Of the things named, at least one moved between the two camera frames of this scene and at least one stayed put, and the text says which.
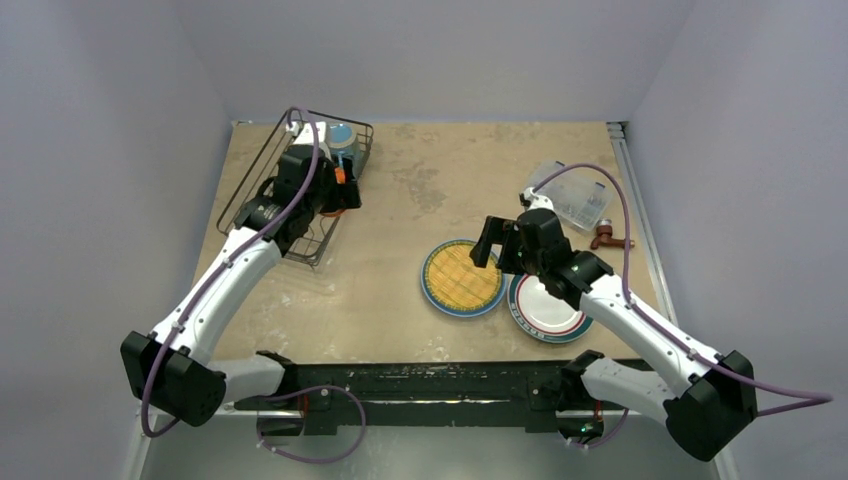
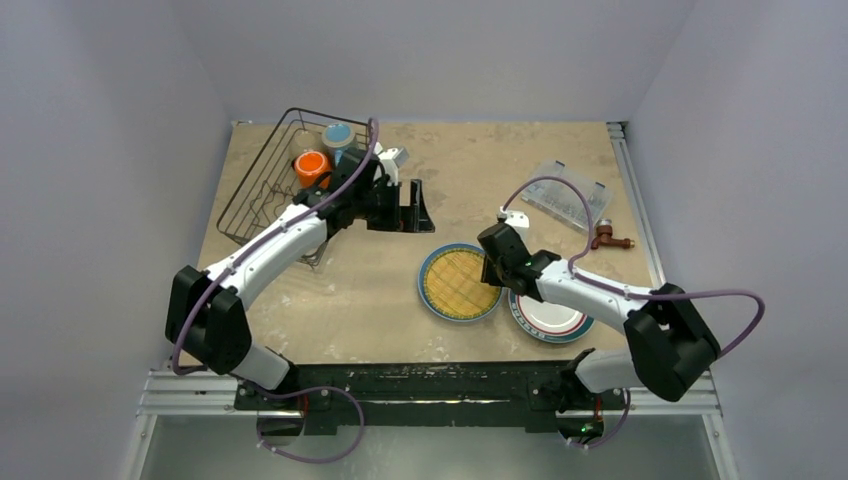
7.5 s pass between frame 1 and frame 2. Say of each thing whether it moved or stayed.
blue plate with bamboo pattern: stayed
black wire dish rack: stayed
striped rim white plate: stayed
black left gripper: moved
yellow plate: moved
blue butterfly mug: stayed
